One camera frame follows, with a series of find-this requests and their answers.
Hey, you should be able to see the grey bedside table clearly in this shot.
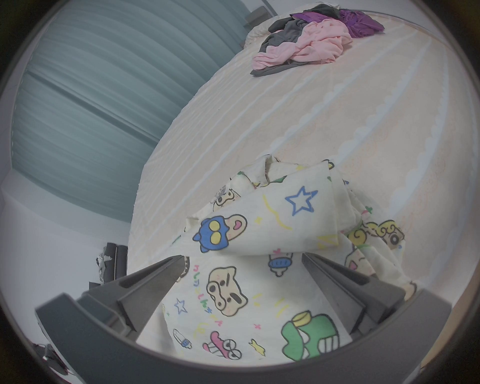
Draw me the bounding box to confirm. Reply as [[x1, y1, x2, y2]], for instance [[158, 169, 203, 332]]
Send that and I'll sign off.
[[245, 5, 269, 29]]

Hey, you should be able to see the pile of clothes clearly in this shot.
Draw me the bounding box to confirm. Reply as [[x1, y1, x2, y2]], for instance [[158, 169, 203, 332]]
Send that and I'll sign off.
[[250, 4, 386, 77]]

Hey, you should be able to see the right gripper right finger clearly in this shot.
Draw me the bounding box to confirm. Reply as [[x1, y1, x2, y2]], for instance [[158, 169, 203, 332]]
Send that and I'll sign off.
[[301, 252, 407, 335]]

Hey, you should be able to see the bed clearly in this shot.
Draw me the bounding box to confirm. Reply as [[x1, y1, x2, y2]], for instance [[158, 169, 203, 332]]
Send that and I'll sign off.
[[127, 0, 480, 297]]

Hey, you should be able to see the blue-green curtain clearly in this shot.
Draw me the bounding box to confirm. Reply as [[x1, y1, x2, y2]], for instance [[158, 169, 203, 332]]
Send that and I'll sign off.
[[10, 0, 263, 226]]

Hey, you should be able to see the white printed pyjama top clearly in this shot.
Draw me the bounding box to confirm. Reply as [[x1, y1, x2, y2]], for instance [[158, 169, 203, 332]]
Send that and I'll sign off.
[[136, 153, 419, 366]]

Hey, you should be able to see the small grey clothes heap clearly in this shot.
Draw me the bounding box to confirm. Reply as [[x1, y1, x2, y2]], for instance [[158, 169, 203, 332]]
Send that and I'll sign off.
[[95, 245, 113, 280]]

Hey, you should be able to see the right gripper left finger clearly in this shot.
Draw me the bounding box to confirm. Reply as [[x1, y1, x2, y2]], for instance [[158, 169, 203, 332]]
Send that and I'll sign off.
[[77, 254, 185, 340]]

